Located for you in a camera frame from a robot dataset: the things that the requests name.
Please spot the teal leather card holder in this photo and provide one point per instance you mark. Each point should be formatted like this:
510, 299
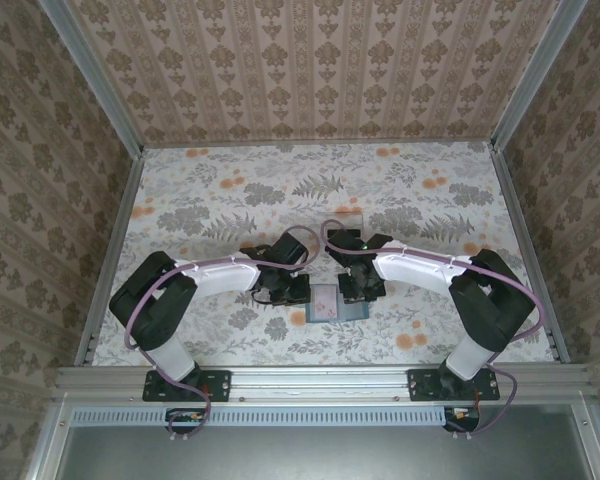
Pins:
355, 312

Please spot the white VIP credit card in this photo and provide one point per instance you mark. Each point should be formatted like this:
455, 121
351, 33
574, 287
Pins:
325, 302

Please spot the clear acrylic card tray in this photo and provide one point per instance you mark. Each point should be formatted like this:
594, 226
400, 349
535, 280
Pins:
347, 221

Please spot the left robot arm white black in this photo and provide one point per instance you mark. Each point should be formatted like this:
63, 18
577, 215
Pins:
220, 277

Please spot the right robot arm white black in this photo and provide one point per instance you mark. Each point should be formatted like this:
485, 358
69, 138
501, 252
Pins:
415, 272

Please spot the small wiring connector board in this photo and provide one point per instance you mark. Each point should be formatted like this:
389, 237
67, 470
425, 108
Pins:
462, 414
185, 416

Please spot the grey metal panel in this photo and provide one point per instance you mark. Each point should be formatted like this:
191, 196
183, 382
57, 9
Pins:
320, 455

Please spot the aluminium mounting rail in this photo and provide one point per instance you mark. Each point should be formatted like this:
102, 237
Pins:
320, 382

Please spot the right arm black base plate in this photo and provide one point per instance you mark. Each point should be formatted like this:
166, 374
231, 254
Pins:
420, 385

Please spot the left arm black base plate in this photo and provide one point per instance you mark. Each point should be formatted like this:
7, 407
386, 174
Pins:
220, 386

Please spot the aluminium side rail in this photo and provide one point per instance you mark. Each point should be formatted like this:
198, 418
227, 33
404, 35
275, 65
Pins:
517, 215
122, 215

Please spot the aluminium corner post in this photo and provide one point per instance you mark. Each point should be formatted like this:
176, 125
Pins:
98, 80
537, 75

